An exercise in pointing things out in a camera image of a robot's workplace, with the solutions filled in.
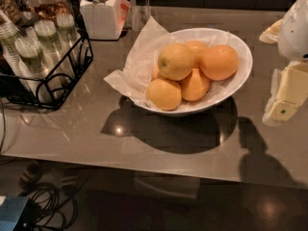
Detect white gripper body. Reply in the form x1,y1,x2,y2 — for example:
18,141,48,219
277,0,308,62

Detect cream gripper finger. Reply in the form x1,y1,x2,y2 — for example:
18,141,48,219
263,61,308,126
259,19,282,43

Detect orange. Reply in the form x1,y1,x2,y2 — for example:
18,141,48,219
157,43,194,81
185,40,208,67
200,44,239,81
146,78,182,111
179,68,211,101

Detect white ceramic bowl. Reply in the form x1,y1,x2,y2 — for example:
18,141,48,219
129,27,254,117

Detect white paper liner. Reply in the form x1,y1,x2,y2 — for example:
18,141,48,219
105,17,233,114

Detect white ceramic canister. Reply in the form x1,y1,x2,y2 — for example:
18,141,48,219
80,0,131,40

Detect plastic cup stack right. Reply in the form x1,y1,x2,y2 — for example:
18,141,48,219
56,13,80,65

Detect plastic cup stack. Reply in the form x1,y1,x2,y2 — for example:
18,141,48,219
56,13,80,65
14,37,52,101
0,22,22,76
35,20,75,78

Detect plastic cup stack middle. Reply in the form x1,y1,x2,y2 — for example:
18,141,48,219
35,20,75,78

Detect glass jar with snacks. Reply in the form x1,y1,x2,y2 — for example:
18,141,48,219
18,0,73,21

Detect plastic cup stack front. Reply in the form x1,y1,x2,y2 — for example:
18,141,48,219
14,37,52,101

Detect plastic cup stack left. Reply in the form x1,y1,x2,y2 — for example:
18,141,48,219
0,22,22,76

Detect blue textured object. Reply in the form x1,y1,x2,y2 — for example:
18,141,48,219
0,196,28,231

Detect black wire rack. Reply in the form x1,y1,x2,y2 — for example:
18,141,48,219
0,3,94,111

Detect black cables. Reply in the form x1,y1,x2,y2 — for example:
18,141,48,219
15,164,81,231

